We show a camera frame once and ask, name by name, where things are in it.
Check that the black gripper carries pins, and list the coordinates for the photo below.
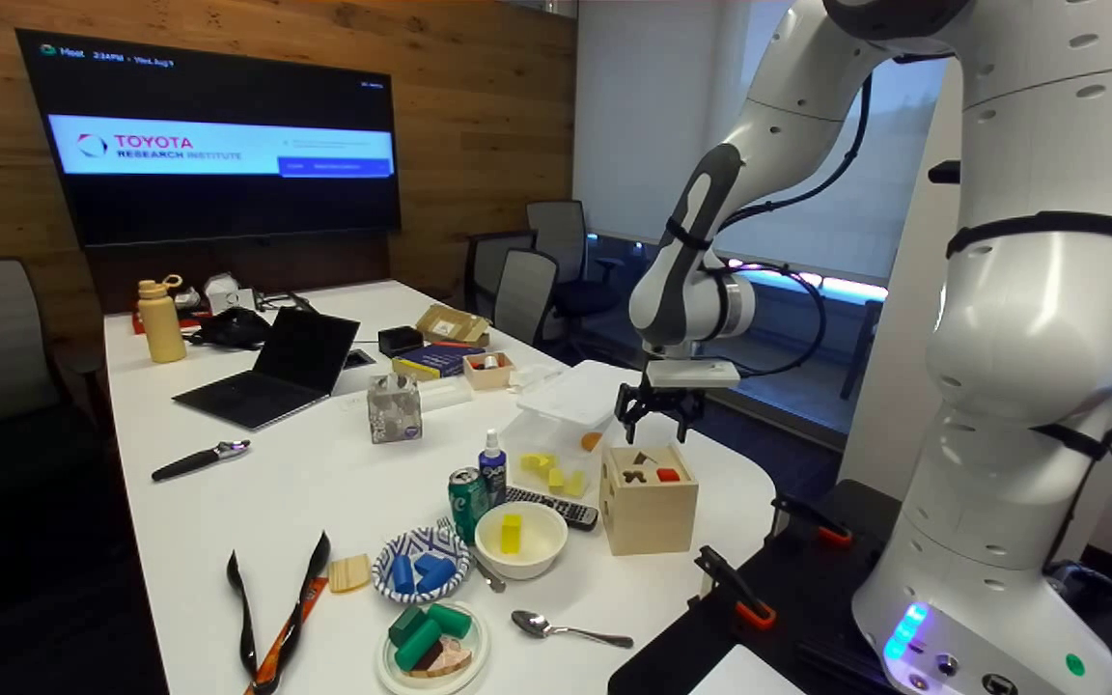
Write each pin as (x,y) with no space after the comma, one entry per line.
(663,398)

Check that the orange block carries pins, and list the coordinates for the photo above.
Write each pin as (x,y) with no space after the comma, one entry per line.
(671,473)

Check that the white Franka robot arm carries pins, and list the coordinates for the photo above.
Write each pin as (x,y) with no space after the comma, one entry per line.
(1044,321)

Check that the wooden shape sorter toy box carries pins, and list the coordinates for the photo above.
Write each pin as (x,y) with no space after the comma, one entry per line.
(647,509)

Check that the yellow block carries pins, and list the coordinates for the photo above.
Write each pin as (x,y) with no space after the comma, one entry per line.
(533,467)
(572,485)
(510,527)
(510,545)
(553,478)

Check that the tan cardboard box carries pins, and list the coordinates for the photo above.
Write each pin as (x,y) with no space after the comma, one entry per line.
(451,325)

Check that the grey patterned tissue box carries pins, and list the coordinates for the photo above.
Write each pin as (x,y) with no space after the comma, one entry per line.
(397,410)

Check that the blue block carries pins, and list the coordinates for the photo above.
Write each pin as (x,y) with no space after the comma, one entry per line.
(436,571)
(402,572)

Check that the small black box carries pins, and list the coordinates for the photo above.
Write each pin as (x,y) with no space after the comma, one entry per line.
(401,341)

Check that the green cylinder block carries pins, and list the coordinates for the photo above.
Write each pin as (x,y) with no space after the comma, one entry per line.
(451,619)

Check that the small orange object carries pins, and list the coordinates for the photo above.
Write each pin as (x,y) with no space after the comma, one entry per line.
(594,443)

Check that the blue bottle with white cap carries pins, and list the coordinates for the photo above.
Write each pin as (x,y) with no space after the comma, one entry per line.
(491,473)

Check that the small wooden tray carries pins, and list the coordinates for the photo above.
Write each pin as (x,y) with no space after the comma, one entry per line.
(490,373)

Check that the black and orange clamp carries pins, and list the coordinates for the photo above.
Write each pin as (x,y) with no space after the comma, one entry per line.
(737,588)
(822,522)

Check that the white bowl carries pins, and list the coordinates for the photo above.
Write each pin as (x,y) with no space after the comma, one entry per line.
(524,566)

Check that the green soda can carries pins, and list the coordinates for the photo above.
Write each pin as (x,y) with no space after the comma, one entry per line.
(465,509)

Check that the metal spoon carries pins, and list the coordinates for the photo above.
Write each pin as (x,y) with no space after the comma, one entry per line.
(569,631)

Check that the blue book stack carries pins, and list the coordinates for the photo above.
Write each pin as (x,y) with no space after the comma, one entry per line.
(436,361)

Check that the blue patterned plate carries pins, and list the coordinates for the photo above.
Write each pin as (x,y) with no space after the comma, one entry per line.
(389,579)

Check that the white plate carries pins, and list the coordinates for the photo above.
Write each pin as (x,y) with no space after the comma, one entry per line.
(452,683)

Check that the tan wooden piece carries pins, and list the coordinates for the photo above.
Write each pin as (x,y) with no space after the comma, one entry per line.
(351,572)

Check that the black laptop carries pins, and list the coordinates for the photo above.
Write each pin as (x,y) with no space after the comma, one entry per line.
(286,370)

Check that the black bag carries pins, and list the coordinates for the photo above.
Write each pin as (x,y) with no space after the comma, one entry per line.
(235,332)

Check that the black marker pen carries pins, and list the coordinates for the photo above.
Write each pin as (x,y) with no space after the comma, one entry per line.
(195,460)

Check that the yellow water bottle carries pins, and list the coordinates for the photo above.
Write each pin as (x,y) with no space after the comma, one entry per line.
(161,332)

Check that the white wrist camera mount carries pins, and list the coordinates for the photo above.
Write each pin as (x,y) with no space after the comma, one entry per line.
(698,373)

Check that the black mounted camera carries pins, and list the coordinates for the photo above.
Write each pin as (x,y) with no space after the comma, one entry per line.
(944,172)

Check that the wall mounted TV screen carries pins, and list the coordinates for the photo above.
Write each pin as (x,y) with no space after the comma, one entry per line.
(210,141)

